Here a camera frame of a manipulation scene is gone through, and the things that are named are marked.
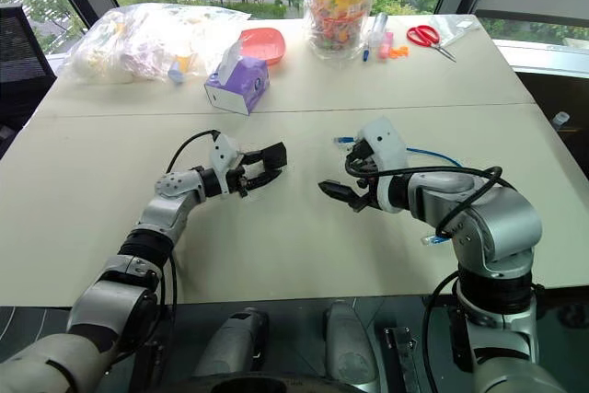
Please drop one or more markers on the grey rounded housing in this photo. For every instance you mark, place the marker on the grey rounded housing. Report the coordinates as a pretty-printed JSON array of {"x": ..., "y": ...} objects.
[
  {"x": 234, "y": 347},
  {"x": 347, "y": 347}
]

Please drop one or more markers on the metal bracket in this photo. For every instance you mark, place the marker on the metal bracket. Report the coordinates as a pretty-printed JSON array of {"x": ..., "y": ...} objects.
[{"x": 401, "y": 358}]

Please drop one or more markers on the blue pen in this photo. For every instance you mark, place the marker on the blue pen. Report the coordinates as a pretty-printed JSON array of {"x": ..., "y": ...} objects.
[{"x": 366, "y": 50}]

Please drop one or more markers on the small clear bottle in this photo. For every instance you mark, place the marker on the small clear bottle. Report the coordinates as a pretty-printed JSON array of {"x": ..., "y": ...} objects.
[{"x": 378, "y": 27}]

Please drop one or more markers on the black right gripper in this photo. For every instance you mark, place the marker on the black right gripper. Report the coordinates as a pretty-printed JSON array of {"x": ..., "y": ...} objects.
[{"x": 368, "y": 190}]

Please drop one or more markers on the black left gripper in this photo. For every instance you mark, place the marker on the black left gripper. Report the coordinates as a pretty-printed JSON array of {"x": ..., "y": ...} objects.
[{"x": 239, "y": 179}]

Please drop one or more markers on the large clear plastic bag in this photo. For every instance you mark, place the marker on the large clear plastic bag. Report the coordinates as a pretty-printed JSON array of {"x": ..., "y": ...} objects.
[{"x": 138, "y": 43}]

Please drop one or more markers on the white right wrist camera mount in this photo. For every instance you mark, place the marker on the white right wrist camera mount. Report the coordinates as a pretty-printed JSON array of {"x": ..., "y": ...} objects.
[{"x": 384, "y": 144}]

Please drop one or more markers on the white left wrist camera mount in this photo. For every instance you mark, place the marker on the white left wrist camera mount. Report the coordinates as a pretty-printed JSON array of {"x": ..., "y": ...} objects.
[{"x": 222, "y": 153}]

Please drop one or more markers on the black office chair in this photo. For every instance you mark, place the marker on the black office chair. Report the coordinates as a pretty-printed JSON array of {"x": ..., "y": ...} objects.
[{"x": 20, "y": 66}]

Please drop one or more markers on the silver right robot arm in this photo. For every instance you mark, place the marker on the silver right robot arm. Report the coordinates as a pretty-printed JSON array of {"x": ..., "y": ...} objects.
[{"x": 501, "y": 223}]

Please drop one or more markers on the pink marker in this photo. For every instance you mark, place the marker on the pink marker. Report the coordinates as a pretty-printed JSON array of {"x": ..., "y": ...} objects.
[{"x": 385, "y": 45}]

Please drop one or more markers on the white capped bottle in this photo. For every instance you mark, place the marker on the white capped bottle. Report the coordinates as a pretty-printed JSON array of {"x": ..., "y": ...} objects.
[{"x": 560, "y": 120}]

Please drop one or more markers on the small black box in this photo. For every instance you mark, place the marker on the small black box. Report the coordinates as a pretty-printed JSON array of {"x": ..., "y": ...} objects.
[{"x": 360, "y": 146}]

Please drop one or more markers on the orange plastic clip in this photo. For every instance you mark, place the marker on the orange plastic clip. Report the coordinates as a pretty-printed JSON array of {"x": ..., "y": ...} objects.
[{"x": 399, "y": 52}]

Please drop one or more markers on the purple tissue box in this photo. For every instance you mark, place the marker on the purple tissue box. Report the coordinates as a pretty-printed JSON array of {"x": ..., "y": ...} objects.
[{"x": 241, "y": 84}]

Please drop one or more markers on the flat clear plastic bag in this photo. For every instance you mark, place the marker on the flat clear plastic bag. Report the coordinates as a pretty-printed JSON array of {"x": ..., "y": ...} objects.
[{"x": 455, "y": 27}]

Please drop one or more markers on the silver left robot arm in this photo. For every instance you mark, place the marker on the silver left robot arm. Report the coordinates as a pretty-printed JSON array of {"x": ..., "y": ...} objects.
[{"x": 170, "y": 209}]

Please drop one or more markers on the small blue yellow bottle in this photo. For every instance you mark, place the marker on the small blue yellow bottle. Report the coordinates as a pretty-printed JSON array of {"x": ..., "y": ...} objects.
[{"x": 178, "y": 70}]

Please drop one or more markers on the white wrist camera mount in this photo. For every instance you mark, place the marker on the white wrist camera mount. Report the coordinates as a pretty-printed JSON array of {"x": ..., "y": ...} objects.
[
  {"x": 222, "y": 153},
  {"x": 384, "y": 144}
]

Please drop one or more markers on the pink plastic bowl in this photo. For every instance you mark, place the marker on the pink plastic bowl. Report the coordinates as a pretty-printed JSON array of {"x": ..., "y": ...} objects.
[{"x": 264, "y": 43}]

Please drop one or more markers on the clear bag of colourful items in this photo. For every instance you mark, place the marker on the clear bag of colourful items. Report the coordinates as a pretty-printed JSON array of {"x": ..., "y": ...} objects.
[{"x": 338, "y": 25}]

